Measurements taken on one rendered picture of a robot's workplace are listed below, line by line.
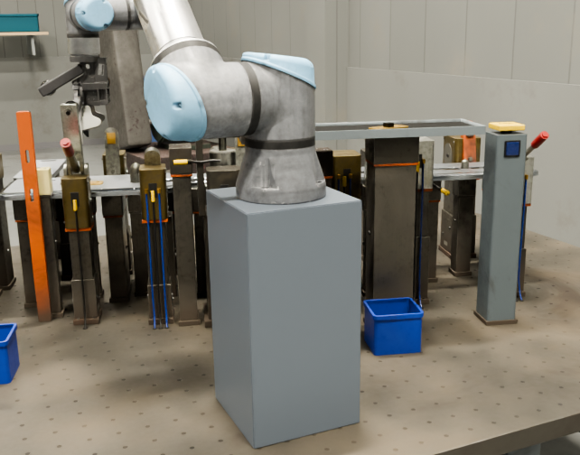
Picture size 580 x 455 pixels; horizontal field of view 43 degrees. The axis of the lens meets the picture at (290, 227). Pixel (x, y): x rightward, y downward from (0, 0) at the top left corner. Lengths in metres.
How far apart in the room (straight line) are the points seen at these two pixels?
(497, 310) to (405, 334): 0.28
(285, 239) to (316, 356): 0.21
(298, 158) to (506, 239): 0.69
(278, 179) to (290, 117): 0.10
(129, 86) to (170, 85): 5.94
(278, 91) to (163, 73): 0.18
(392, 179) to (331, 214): 0.45
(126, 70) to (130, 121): 0.46
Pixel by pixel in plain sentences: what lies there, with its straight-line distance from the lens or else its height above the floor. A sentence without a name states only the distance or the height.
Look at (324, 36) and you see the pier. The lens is 5.47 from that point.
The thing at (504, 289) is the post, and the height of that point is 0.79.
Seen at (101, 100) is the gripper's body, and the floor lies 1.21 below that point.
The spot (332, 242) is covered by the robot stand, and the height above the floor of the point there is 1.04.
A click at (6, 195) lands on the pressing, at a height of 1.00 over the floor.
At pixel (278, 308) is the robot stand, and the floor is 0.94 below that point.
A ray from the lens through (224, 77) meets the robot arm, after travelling 1.13.
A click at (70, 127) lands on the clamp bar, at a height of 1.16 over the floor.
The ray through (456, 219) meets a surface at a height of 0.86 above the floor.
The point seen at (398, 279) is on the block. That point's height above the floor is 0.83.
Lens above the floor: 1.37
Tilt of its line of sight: 15 degrees down
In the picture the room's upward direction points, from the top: 1 degrees counter-clockwise
